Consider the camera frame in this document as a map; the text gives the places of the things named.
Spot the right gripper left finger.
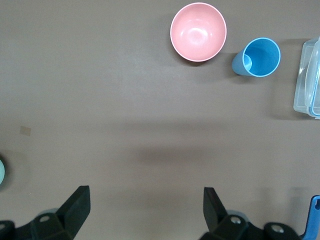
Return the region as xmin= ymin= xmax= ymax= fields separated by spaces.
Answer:
xmin=15 ymin=185 xmax=91 ymax=240

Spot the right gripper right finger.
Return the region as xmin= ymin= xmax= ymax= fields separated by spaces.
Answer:
xmin=201 ymin=187 xmax=266 ymax=240

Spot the pale green bowl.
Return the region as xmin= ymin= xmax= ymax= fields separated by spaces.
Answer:
xmin=0 ymin=158 xmax=6 ymax=187

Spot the pink bowl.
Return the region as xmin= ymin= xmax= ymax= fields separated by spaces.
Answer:
xmin=169 ymin=2 xmax=228 ymax=62

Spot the clear plastic food container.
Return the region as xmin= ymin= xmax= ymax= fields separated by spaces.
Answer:
xmin=292 ymin=39 xmax=320 ymax=119

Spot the blue plastic cup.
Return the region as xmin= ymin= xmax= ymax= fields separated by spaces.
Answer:
xmin=231 ymin=37 xmax=282 ymax=77

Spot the clear lid with blue seal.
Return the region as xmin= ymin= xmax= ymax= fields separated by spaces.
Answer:
xmin=304 ymin=36 xmax=320 ymax=115

